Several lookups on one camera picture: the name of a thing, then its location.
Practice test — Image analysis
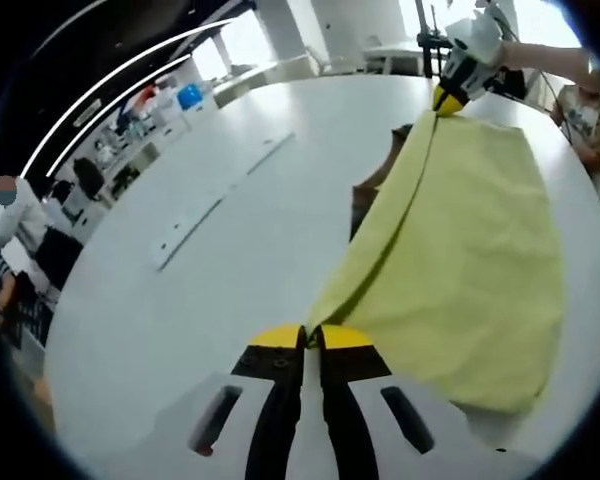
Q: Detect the red blue wall banner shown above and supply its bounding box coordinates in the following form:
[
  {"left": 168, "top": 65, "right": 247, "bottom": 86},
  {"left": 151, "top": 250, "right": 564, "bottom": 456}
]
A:
[{"left": 124, "top": 84, "right": 159, "bottom": 114}]

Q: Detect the ceiling air vent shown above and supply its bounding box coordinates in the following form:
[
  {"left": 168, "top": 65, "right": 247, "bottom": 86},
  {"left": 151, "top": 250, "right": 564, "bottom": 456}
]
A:
[{"left": 72, "top": 94, "right": 104, "bottom": 126}]

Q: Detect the long curved ceiling light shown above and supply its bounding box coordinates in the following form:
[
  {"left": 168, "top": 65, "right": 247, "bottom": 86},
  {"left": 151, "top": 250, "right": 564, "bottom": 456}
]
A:
[
  {"left": 18, "top": 18, "right": 236, "bottom": 179},
  {"left": 44, "top": 53, "right": 191, "bottom": 177}
]

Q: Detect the yellow blue black garment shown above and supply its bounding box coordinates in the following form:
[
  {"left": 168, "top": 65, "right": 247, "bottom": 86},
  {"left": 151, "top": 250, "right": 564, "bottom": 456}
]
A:
[{"left": 307, "top": 110, "right": 566, "bottom": 416}]

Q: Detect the black metal stand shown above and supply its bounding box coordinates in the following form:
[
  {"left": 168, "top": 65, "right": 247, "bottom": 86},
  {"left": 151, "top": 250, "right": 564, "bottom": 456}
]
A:
[{"left": 413, "top": 0, "right": 454, "bottom": 81}]

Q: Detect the white cabinet row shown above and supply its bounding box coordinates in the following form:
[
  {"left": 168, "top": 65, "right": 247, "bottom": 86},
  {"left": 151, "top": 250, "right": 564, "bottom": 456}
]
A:
[{"left": 54, "top": 84, "right": 191, "bottom": 221}]

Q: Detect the person's printed shirt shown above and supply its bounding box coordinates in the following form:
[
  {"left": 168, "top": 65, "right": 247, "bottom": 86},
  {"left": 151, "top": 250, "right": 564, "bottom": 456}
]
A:
[{"left": 549, "top": 82, "right": 600, "bottom": 221}]

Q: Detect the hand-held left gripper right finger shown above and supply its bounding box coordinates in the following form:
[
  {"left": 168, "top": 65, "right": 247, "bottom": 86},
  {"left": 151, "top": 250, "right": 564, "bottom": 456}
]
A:
[{"left": 312, "top": 324, "right": 541, "bottom": 480}]

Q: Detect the blue plastic container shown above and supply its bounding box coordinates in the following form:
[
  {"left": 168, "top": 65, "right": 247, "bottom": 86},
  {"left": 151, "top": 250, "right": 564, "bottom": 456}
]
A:
[{"left": 177, "top": 83, "right": 205, "bottom": 109}]

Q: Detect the white workbench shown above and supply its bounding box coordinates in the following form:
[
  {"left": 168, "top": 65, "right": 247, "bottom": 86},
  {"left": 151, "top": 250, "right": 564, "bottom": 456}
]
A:
[{"left": 212, "top": 54, "right": 321, "bottom": 109}]

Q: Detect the white square pillar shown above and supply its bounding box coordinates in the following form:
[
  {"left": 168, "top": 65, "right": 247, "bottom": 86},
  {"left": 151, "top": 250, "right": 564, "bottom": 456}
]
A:
[{"left": 284, "top": 0, "right": 369, "bottom": 76}]

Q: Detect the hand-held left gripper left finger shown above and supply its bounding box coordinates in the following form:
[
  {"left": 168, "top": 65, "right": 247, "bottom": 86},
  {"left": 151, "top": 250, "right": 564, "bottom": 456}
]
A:
[{"left": 99, "top": 323, "right": 307, "bottom": 480}]

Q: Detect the white template strip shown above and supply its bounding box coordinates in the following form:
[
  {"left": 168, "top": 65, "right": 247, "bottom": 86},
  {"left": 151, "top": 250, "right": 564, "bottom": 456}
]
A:
[{"left": 151, "top": 130, "right": 297, "bottom": 271}]

